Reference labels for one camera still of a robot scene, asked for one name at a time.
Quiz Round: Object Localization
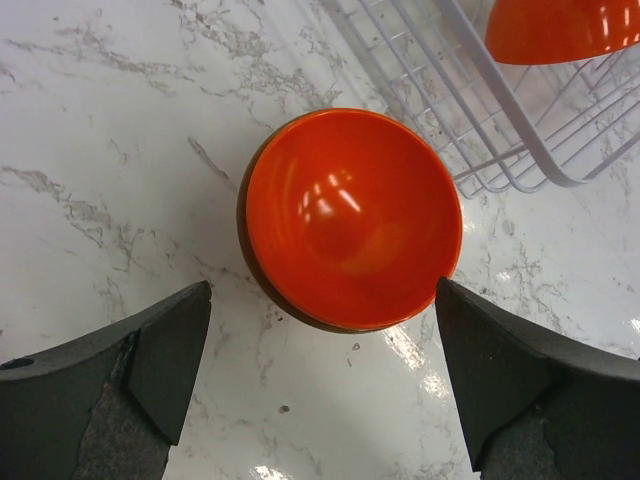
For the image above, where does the orange bowl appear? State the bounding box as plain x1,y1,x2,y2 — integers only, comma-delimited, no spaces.
244,107,464,331
485,0,639,65

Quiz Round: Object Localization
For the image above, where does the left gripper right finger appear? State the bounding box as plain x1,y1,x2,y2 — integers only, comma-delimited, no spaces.
435,278,639,479

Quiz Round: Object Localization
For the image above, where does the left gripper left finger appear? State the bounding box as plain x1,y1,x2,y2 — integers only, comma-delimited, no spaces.
1,281,212,479

